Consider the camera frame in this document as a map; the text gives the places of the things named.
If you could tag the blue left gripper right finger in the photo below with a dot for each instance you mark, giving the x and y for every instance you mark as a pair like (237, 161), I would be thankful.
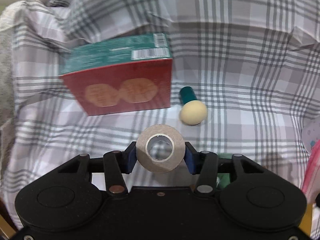
(192, 159)

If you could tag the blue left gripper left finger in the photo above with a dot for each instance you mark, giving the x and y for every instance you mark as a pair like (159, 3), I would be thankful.
(130, 158)

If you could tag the beige tape roll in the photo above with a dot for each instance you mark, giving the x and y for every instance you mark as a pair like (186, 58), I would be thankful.
(160, 148)

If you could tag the green plush toy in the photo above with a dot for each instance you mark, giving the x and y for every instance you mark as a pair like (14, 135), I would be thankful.
(225, 167)

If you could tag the red and teal box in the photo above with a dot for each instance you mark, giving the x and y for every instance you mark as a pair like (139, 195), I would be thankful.
(124, 74)

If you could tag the white pink folded cloth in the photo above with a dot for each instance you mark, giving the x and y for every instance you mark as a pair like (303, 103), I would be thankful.
(310, 140)

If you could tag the grey plaid cloth cover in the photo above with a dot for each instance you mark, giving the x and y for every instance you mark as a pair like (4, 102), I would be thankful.
(253, 63)

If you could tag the yellow cardboard box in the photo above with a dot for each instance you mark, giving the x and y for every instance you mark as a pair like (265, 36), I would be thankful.
(306, 223)

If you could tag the cream sponge with teal handle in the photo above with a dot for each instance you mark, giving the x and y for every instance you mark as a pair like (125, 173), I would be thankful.
(193, 111)

